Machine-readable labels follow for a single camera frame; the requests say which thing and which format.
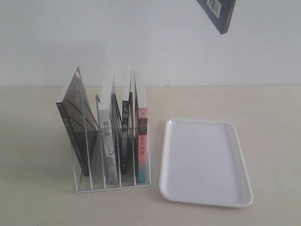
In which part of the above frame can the red teal spine book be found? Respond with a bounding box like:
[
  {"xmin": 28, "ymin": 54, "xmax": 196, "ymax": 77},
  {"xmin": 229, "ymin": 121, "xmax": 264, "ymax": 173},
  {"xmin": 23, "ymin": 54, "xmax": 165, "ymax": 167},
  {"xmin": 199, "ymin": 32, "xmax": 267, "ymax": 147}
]
[{"xmin": 134, "ymin": 69, "xmax": 148, "ymax": 184}]

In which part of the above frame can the grey spine book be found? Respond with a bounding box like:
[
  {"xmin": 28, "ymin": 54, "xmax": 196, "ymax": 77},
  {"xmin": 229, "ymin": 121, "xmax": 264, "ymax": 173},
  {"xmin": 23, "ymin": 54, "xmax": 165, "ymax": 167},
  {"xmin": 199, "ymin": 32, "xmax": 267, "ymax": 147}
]
[{"xmin": 98, "ymin": 70, "xmax": 119, "ymax": 185}]

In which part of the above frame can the blue book with orange moon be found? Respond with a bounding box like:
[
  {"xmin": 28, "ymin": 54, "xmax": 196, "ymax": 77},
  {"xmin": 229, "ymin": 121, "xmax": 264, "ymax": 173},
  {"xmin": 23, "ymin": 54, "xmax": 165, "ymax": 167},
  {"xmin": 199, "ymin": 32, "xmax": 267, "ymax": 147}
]
[{"xmin": 197, "ymin": 0, "xmax": 236, "ymax": 35}]

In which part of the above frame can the black spine book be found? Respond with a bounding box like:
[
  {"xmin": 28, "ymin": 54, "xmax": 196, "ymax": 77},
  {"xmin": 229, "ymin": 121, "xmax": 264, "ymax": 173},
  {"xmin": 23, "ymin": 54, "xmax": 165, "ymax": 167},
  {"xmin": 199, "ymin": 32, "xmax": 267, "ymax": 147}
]
[{"xmin": 112, "ymin": 65, "xmax": 135, "ymax": 175}]

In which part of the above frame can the dark brown book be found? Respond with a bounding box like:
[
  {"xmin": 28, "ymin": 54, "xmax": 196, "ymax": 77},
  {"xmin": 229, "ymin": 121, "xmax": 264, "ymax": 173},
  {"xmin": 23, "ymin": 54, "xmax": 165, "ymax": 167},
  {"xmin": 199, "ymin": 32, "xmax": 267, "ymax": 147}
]
[{"xmin": 56, "ymin": 67, "xmax": 98, "ymax": 177}]

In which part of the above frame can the white plastic tray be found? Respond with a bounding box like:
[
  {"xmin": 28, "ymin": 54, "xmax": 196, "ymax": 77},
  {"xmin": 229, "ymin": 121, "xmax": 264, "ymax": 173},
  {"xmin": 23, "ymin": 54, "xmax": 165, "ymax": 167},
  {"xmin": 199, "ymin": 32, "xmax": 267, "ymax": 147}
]
[{"xmin": 159, "ymin": 118, "xmax": 253, "ymax": 208}]

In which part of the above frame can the white wire book rack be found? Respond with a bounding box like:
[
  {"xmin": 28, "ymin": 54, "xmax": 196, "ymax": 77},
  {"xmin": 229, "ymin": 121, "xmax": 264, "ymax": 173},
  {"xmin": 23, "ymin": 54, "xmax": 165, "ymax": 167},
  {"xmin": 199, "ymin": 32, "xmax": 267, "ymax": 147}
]
[{"xmin": 71, "ymin": 94, "xmax": 151, "ymax": 194}]

